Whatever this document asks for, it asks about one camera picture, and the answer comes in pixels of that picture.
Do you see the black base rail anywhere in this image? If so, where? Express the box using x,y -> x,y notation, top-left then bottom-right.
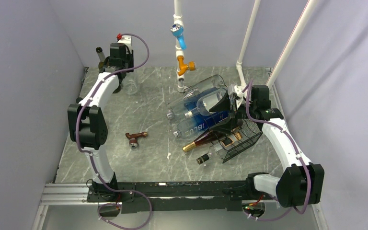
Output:
87,180 -> 266,214

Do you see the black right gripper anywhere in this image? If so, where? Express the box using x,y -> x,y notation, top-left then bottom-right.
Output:
209,90 -> 256,134

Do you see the white diagonal pole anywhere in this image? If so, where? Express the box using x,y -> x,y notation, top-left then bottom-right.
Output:
266,0 -> 320,88

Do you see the black wire wine rack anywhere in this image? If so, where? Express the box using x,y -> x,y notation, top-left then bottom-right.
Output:
184,85 -> 264,164

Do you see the clear blue bottle lower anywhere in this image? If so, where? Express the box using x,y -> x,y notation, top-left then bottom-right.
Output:
172,112 -> 228,138

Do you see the white PVC pipe frame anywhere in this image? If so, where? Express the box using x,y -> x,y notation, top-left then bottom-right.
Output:
173,0 -> 260,92

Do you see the orange pipe valve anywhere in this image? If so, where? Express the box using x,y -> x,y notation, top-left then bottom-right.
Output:
177,55 -> 196,76

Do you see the clear flat black-capped bottle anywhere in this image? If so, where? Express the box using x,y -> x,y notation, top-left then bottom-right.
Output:
196,142 -> 233,166

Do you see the round clear flask bottle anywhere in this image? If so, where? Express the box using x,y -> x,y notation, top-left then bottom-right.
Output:
74,97 -> 86,107

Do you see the brown gold-capped wine bottle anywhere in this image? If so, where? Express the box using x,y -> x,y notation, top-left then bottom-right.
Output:
182,130 -> 230,153

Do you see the clear blue bottle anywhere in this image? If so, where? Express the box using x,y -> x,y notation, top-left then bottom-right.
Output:
172,112 -> 228,138
166,74 -> 226,120

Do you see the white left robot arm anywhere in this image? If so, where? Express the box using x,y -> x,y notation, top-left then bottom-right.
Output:
67,42 -> 134,201

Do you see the clear bottle dark label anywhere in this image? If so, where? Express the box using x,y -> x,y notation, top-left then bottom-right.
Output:
122,73 -> 139,95

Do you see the dark green wine bottle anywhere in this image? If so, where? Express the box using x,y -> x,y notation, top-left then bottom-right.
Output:
95,47 -> 107,73

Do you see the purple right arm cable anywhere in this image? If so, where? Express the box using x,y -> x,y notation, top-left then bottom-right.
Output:
242,79 -> 312,222

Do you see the clear blue bottle upper left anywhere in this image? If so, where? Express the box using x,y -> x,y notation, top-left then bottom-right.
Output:
166,74 -> 226,120

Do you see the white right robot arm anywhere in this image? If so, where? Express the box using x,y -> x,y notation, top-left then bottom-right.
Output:
201,85 -> 324,214

